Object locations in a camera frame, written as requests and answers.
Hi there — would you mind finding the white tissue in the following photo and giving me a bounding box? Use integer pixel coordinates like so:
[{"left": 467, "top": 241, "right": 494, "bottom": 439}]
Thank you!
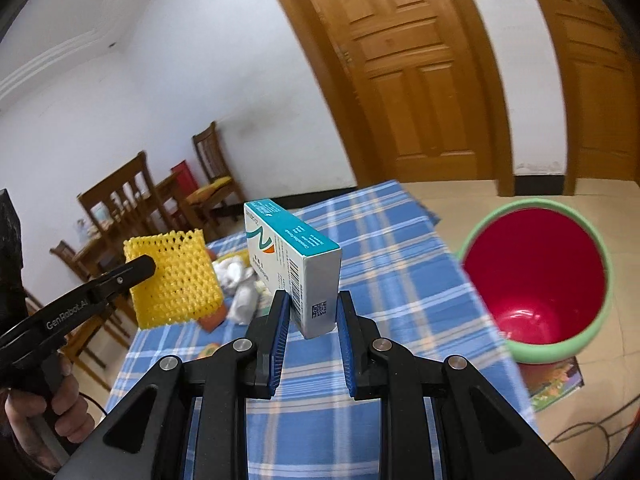
[{"left": 213, "top": 256, "right": 259, "bottom": 325}]

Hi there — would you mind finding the yellow foam fruit net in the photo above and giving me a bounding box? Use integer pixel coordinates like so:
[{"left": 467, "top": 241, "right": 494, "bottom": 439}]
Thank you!
[{"left": 124, "top": 230, "right": 224, "bottom": 330}]

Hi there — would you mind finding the white teal medicine box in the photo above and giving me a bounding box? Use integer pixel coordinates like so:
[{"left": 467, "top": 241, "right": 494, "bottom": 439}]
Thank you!
[{"left": 244, "top": 198, "right": 342, "bottom": 339}]

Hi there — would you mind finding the orange snack wrapper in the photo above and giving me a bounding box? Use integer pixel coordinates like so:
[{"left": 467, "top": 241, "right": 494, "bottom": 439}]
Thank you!
[{"left": 198, "top": 304, "right": 228, "bottom": 333}]

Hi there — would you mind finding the red green trash bin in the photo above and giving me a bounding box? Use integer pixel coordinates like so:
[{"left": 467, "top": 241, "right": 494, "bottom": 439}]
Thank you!
[{"left": 457, "top": 197, "right": 614, "bottom": 365}]

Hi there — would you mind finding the person's left hand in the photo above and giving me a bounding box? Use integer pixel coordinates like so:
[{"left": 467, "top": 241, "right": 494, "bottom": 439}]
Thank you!
[{"left": 3, "top": 353, "right": 97, "bottom": 474}]

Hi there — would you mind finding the wooden dining table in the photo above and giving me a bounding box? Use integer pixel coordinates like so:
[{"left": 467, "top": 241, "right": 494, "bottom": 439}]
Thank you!
[{"left": 69, "top": 171, "right": 202, "bottom": 281}]

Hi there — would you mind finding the low wooden chair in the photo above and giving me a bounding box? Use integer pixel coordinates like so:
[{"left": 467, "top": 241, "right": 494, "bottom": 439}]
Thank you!
[{"left": 50, "top": 240, "right": 138, "bottom": 391}]

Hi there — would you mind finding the near wooden chair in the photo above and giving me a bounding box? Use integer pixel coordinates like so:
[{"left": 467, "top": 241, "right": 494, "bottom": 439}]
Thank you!
[{"left": 77, "top": 151, "right": 178, "bottom": 257}]

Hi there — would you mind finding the blue plaid tablecloth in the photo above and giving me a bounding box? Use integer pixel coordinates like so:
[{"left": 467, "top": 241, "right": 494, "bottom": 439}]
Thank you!
[{"left": 103, "top": 179, "right": 539, "bottom": 480}]

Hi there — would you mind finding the red chair behind table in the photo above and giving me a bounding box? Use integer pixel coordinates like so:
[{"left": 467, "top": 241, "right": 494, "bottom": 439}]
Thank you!
[{"left": 171, "top": 160, "right": 200, "bottom": 204}]

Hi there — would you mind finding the far wooden chair with cushion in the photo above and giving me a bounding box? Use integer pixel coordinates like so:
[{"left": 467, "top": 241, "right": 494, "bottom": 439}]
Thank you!
[{"left": 186, "top": 122, "right": 246, "bottom": 222}]

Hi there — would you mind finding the colourful floor mat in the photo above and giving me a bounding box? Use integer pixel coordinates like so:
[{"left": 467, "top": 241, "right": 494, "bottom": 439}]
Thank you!
[{"left": 518, "top": 356, "right": 585, "bottom": 413}]

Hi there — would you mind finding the near wooden door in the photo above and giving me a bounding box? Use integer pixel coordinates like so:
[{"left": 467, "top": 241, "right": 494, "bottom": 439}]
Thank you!
[{"left": 279, "top": 0, "right": 514, "bottom": 196}]

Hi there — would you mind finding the wooden door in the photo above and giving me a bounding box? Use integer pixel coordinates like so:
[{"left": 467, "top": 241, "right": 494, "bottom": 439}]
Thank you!
[
  {"left": 279, "top": 0, "right": 514, "bottom": 196},
  {"left": 537, "top": 0, "right": 639, "bottom": 194}
]

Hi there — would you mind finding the far wooden door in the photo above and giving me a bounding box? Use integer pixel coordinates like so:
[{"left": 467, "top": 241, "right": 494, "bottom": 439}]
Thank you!
[{"left": 537, "top": 0, "right": 639, "bottom": 194}]

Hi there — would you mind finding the black cable on floor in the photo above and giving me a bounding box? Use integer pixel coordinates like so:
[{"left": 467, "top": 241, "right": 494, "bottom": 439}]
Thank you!
[{"left": 546, "top": 393, "right": 640, "bottom": 449}]

